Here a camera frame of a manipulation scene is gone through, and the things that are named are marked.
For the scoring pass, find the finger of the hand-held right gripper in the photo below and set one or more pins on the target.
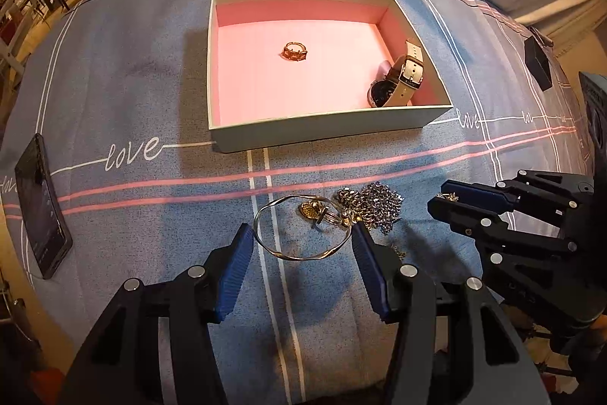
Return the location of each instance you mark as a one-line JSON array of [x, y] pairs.
[[474, 192], [457, 215]]

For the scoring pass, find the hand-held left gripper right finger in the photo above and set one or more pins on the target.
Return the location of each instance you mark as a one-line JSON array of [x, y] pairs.
[[370, 272]]

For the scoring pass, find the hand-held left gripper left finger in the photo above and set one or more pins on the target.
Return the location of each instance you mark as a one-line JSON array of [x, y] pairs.
[[232, 272]]

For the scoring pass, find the gold leaf earring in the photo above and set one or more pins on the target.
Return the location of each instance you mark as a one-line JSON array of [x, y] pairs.
[[448, 196], [348, 217]]

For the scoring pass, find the silver bangle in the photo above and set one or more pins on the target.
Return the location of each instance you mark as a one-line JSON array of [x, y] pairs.
[[265, 243]]

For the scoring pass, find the white box with pink lining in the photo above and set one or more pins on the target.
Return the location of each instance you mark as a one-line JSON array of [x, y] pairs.
[[303, 73]]

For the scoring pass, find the small black box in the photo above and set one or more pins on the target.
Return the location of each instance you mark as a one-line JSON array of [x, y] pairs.
[[538, 63]]

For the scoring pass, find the black smartphone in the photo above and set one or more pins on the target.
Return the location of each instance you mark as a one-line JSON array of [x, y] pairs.
[[42, 205]]

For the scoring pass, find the white metal chair frame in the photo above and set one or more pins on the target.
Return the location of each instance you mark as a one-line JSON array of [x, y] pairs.
[[14, 35]]

